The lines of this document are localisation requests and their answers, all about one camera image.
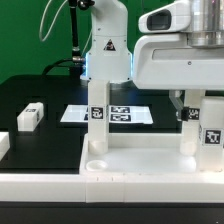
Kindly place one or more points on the white desk top tray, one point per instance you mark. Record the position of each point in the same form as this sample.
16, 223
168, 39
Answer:
147, 154

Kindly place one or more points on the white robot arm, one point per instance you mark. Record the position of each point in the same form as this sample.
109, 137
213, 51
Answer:
109, 59

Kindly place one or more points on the fiducial marker sheet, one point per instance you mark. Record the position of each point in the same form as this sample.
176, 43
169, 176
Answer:
117, 114

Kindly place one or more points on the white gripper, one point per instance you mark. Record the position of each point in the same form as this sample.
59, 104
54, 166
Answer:
167, 62

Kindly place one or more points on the black camera stand pole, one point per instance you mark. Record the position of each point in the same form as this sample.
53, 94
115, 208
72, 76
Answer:
77, 59

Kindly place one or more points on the white front fence wall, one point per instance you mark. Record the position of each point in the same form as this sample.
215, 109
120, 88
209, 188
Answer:
186, 188

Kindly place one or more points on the white left fence block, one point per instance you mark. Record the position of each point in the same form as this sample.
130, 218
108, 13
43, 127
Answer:
4, 144

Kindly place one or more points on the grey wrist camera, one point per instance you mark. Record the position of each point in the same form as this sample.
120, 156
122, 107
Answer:
174, 17

